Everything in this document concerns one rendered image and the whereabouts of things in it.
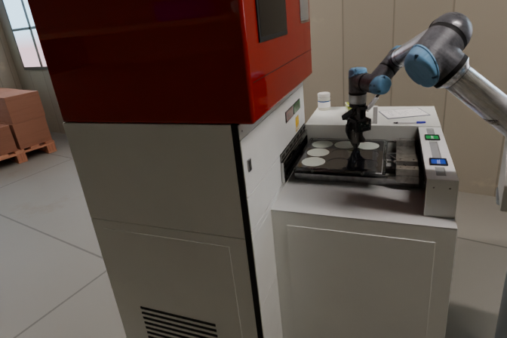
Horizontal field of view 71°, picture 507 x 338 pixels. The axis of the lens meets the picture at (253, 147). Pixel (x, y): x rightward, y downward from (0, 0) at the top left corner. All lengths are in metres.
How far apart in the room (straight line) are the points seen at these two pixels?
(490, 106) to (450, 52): 0.19
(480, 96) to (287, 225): 0.76
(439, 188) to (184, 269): 0.95
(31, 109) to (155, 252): 4.32
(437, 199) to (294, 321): 0.79
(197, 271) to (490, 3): 2.54
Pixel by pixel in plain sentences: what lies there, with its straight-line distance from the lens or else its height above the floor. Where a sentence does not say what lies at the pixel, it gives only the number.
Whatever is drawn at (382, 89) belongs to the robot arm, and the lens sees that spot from 1.49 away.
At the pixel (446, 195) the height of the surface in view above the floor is 0.91.
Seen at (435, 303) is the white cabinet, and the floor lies 0.51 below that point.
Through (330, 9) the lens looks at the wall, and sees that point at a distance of 3.24.
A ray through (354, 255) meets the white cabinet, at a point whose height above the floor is 0.67.
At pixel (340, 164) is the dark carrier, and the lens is 1.54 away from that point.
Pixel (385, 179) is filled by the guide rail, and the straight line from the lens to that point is 1.54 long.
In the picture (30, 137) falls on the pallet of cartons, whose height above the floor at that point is 0.28.
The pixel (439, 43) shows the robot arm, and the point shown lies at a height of 1.39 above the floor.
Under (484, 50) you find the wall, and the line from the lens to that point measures 3.06.
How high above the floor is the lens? 1.52
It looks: 20 degrees down
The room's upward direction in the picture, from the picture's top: 6 degrees counter-clockwise
